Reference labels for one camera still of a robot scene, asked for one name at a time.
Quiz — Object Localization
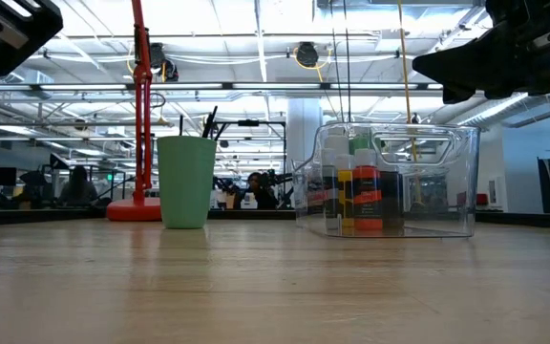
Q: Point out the small red paint bottle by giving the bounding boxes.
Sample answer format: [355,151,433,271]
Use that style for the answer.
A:
[351,147,384,233]

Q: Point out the person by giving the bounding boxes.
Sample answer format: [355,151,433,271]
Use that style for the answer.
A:
[57,164,99,207]
[236,171,279,210]

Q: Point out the clear plastic bin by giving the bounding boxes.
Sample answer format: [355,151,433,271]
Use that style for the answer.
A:
[292,121,481,239]

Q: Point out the ceiling cable reel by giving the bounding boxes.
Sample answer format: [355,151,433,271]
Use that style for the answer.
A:
[293,41,333,82]

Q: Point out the small grey paint bottle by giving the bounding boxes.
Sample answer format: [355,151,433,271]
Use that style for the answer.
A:
[321,147,341,230]

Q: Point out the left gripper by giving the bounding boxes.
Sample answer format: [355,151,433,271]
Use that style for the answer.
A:
[0,0,64,77]

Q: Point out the black gantry frame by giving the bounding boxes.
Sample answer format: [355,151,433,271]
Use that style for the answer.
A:
[212,118,288,211]

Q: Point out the small brown paint bottle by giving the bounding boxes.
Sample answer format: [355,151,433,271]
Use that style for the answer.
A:
[379,152,406,230]

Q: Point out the black hanging cable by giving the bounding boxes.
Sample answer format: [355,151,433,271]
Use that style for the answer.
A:
[329,0,352,123]

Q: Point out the yellow hanging cable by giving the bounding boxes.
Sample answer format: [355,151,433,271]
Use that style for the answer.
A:
[396,0,424,206]

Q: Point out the green plastic cup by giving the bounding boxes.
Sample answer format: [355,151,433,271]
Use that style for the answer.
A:
[156,136,218,230]

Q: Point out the small yellow paint bottle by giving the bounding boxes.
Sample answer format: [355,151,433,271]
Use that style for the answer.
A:
[335,153,355,235]

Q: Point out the red desk lamp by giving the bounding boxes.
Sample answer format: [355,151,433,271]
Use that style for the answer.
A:
[106,0,162,223]

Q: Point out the large white paint bottle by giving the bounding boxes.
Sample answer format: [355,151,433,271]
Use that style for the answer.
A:
[325,134,351,157]

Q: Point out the large green paint bottle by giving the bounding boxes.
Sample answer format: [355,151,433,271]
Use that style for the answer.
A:
[349,136,371,154]

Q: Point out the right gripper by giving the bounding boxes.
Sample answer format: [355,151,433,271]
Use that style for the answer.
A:
[412,0,550,105]

